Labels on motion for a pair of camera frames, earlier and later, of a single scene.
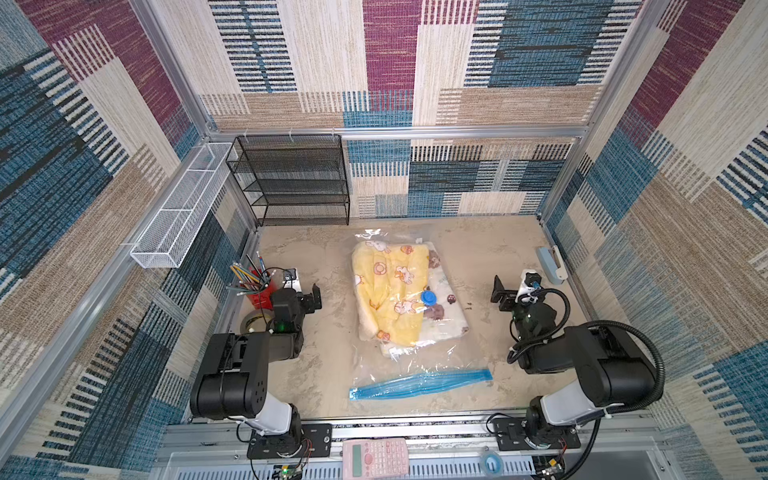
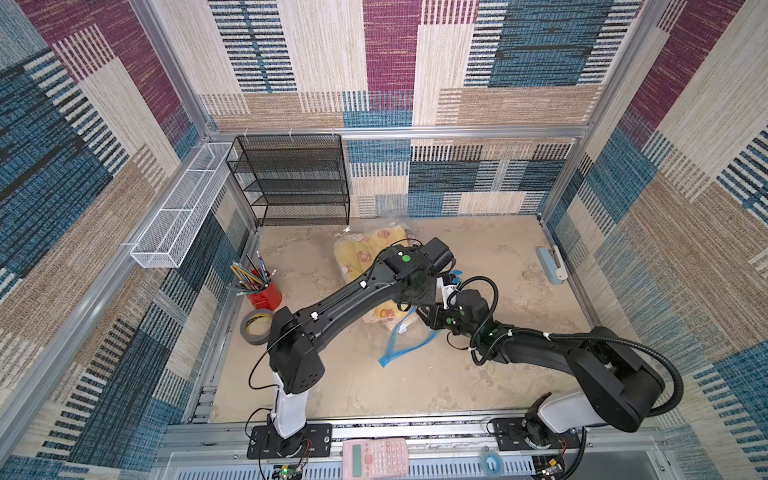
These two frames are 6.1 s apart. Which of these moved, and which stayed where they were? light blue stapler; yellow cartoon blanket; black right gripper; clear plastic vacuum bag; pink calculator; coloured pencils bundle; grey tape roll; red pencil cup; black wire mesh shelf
Moved: clear plastic vacuum bag; yellow cartoon blanket; black right gripper
Stayed: grey tape roll; black wire mesh shelf; coloured pencils bundle; light blue stapler; pink calculator; red pencil cup
